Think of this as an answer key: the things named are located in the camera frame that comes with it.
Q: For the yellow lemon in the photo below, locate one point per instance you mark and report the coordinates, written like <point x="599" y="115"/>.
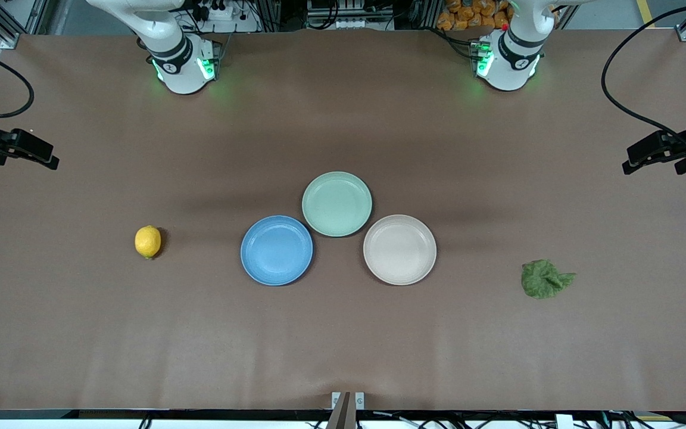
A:
<point x="147" y="241"/>

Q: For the green lettuce leaf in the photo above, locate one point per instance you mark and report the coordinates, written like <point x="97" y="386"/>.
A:
<point x="542" y="279"/>

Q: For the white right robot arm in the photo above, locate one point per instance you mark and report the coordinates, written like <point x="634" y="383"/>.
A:
<point x="179" y="59"/>

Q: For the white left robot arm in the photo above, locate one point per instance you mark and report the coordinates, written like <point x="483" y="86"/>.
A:
<point x="513" y="59"/>

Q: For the white power strip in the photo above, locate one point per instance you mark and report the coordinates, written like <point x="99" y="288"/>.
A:
<point x="227" y="18"/>

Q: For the orange packaged snacks pile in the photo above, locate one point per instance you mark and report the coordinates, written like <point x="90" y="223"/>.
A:
<point x="468" y="15"/>

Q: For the blue plate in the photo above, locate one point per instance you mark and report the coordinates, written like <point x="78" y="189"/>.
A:
<point x="276" y="250"/>

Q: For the beige plate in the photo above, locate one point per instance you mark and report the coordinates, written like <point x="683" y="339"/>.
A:
<point x="399" y="250"/>

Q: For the light green plate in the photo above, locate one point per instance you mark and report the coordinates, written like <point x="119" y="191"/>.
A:
<point x="337" y="204"/>

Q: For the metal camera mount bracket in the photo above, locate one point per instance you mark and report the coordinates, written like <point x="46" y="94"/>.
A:
<point x="348" y="408"/>

